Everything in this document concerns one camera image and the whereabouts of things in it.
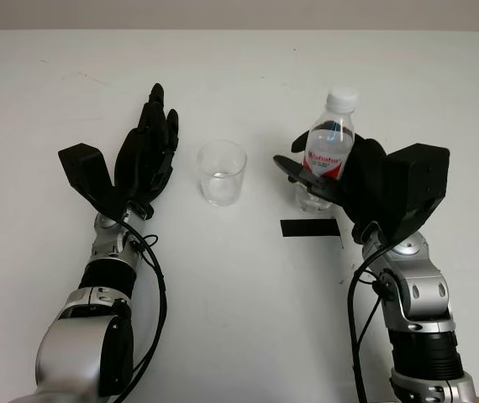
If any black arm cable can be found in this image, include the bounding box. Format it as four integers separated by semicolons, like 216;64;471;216
115;216;168;403
346;242;397;403

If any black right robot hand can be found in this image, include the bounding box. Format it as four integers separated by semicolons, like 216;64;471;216
272;130;405;245

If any black tape strip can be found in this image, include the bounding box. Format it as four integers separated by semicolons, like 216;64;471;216
280;217;341;240

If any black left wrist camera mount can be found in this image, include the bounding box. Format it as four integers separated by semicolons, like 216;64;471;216
57;143;130;220

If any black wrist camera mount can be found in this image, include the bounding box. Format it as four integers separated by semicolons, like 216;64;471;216
384;142;451;247
57;143;130;220

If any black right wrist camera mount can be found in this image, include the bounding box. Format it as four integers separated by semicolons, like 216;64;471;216
384;142;451;247

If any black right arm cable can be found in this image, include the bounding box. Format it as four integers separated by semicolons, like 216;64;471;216
346;242;397;403

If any clear water bottle red label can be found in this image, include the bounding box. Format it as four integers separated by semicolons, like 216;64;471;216
296;85;360;213

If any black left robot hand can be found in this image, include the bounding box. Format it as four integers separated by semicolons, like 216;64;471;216
113;82;181;219

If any clear plastic cup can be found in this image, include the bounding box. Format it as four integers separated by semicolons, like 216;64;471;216
196;139;249;207

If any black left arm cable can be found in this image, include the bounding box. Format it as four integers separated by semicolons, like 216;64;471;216
115;216;168;403

